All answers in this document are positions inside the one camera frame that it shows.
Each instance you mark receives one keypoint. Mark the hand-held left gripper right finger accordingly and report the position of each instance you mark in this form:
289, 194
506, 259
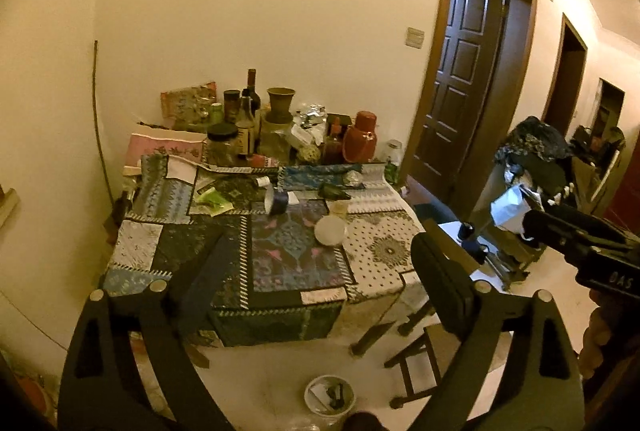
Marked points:
440, 281

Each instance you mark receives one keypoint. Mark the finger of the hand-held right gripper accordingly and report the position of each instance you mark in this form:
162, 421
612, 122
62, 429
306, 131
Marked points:
550, 231
585, 221

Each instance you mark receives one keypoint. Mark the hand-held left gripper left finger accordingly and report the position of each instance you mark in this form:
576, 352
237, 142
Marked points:
200, 281

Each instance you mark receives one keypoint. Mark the green snack packet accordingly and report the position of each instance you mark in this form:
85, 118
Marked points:
212, 200

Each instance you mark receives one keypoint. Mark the white bowl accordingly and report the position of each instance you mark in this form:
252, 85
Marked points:
330, 396

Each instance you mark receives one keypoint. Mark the person's right hand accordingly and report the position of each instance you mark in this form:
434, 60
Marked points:
597, 341

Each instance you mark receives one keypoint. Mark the white low stand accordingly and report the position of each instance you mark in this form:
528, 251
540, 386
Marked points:
455, 256

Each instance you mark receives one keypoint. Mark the white plastic bag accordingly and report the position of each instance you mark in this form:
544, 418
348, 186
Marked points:
509, 208

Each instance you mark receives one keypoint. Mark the small black bottle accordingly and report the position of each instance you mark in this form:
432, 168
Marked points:
467, 231

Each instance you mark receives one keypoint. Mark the patchwork tablecloth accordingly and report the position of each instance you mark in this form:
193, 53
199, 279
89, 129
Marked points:
280, 261

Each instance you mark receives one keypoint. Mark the dark wooden stool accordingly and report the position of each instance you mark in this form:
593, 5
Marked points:
417, 361

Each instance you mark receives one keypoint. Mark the dark clothes pile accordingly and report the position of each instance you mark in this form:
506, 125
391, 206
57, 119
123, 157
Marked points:
535, 138

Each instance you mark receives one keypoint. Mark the blue cup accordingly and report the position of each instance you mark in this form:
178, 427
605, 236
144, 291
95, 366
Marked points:
276, 201

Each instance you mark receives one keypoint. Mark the small white tube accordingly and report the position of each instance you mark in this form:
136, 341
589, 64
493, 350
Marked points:
262, 181

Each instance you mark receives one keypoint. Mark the white round lid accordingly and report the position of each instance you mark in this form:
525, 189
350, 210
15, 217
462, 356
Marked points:
330, 231

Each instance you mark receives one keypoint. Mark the clear glass jar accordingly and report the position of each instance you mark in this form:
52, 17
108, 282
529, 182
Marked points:
394, 161

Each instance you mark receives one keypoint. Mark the small red lid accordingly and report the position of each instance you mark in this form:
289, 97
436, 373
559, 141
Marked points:
257, 161

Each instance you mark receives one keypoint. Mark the pink patterned box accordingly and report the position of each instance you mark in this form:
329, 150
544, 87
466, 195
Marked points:
160, 151

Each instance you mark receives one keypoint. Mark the black-lidded glass jar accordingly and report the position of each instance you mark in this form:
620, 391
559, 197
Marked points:
222, 145

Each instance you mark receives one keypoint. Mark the dark green wrapper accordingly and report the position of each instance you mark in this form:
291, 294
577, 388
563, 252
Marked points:
334, 192

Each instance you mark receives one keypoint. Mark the labelled brown liquor bottle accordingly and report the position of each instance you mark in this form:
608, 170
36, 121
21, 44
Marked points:
245, 131

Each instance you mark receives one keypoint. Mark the beige ceramic jar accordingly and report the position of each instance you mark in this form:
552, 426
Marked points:
275, 138

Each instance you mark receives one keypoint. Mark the red thermos jug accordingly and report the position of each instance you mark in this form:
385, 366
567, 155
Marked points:
359, 138

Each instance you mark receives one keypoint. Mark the woven ball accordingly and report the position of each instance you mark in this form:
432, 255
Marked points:
309, 154

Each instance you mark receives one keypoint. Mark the green can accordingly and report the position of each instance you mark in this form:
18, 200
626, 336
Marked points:
216, 113

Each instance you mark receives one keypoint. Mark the red sauce bottle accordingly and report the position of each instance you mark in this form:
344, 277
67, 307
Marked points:
334, 143

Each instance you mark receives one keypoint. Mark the red patterned snack bag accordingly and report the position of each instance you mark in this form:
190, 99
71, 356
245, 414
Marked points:
187, 103

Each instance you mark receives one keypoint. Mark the dark brown jar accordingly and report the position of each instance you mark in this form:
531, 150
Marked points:
232, 105

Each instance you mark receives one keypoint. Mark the dark brown panel door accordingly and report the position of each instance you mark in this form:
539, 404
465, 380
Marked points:
460, 76

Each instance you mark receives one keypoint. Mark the thin dark stick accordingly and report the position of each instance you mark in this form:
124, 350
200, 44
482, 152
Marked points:
97, 121

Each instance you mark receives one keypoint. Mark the brown ceramic vase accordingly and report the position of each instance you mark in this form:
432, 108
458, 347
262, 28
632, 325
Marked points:
280, 105

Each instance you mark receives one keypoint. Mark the crumpled silver foil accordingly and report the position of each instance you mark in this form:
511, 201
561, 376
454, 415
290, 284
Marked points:
311, 116

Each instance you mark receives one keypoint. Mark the dark wine bottle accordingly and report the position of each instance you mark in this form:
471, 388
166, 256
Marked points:
252, 86

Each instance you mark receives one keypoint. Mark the wall light switch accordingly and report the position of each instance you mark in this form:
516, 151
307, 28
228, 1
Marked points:
414, 38

